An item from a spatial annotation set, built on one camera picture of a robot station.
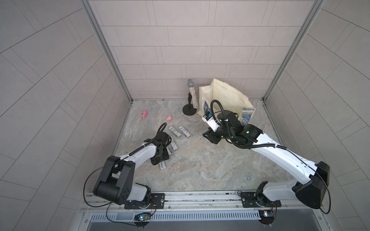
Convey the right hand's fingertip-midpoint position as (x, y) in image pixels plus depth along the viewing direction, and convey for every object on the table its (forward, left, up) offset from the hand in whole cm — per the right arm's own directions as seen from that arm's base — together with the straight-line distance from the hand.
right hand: (205, 132), depth 74 cm
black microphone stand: (+32, +9, -18) cm, 38 cm away
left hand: (-2, +25, -23) cm, 33 cm away
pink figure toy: (+29, +41, -16) cm, 53 cm away
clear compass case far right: (+13, +12, -18) cm, 26 cm away
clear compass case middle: (+4, +19, -18) cm, 26 cm away
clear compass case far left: (+14, +19, -18) cm, 29 cm away
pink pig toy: (+25, +23, -18) cm, 38 cm away
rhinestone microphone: (+31, +6, +8) cm, 33 cm away
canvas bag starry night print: (+24, -19, -2) cm, 31 cm away
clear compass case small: (-1, +22, -18) cm, 28 cm away
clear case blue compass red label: (-9, +25, -18) cm, 32 cm away
